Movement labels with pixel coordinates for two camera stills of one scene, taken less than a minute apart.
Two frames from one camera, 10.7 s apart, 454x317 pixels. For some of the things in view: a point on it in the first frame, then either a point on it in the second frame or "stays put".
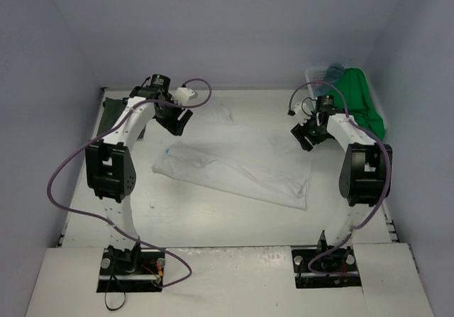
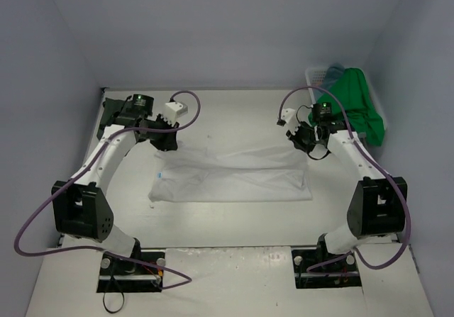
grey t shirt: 112,108 stays put
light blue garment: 333,74 stays put
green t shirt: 362,109 stays put
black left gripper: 174,119 -> 164,137
